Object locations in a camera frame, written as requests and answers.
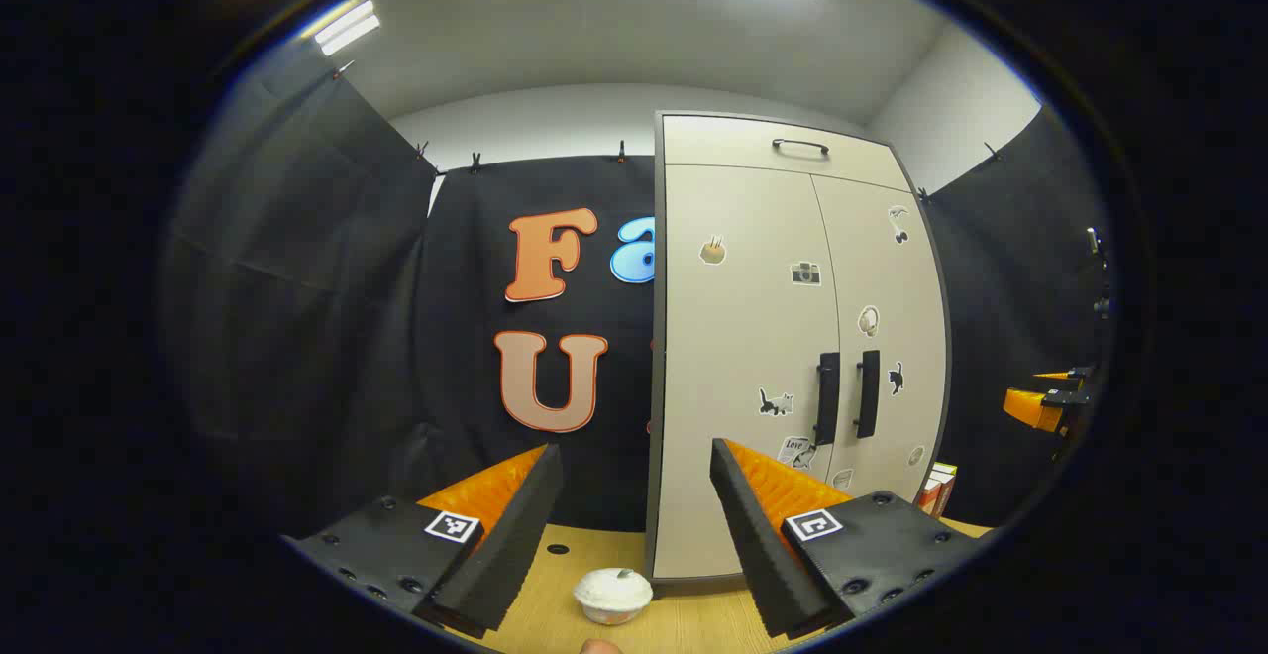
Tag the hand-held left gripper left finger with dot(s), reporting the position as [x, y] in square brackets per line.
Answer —
[515, 535]

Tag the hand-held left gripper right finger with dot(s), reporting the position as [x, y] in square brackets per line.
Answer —
[753, 545]

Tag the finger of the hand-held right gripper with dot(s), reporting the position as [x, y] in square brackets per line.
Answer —
[1070, 375]
[1035, 408]

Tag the white shoe cabinet door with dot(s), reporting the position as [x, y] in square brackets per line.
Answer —
[877, 263]
[733, 357]

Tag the white double-door shoe cabinet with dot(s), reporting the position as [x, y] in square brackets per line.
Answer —
[655, 337]

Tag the white cabinet drawer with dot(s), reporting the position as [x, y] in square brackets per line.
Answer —
[723, 144]

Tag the white book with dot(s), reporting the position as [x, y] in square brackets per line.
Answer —
[943, 471]

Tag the white lidded snack cup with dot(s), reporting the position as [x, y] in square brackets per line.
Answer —
[612, 593]

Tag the brown book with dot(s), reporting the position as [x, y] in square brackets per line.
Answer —
[936, 500]

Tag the black backdrop cloth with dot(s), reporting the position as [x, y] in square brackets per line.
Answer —
[297, 287]

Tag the ceiling light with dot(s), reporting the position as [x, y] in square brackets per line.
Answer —
[347, 28]

